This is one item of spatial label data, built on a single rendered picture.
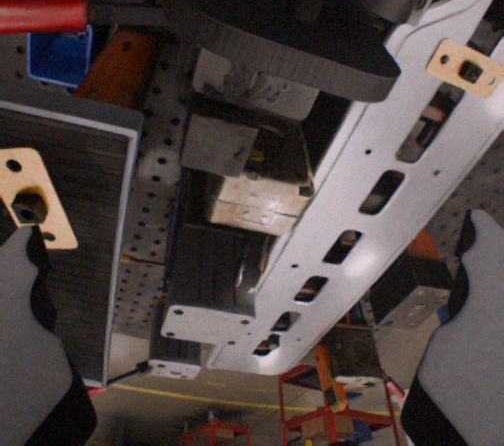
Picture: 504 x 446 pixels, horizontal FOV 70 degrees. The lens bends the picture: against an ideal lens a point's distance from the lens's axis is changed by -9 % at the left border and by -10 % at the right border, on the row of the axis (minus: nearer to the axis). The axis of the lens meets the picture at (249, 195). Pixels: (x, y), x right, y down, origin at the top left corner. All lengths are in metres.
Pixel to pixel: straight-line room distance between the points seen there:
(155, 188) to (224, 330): 0.46
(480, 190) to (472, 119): 0.58
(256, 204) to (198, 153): 0.09
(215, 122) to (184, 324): 0.26
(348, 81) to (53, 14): 0.14
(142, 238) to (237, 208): 0.65
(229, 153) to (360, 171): 0.20
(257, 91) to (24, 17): 0.16
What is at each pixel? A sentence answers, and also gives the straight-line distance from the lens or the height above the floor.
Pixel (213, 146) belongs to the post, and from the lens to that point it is 0.29.
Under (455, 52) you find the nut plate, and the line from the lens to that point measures 0.40.
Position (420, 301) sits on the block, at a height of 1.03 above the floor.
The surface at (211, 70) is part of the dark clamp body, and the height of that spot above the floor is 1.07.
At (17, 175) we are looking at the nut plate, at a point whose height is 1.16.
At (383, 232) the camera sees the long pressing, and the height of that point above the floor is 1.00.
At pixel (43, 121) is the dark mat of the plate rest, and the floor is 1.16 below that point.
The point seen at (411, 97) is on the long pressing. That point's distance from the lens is 0.41.
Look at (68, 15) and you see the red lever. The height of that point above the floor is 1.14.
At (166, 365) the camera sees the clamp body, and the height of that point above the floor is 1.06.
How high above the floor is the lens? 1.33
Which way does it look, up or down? 47 degrees down
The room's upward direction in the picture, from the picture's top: 178 degrees clockwise
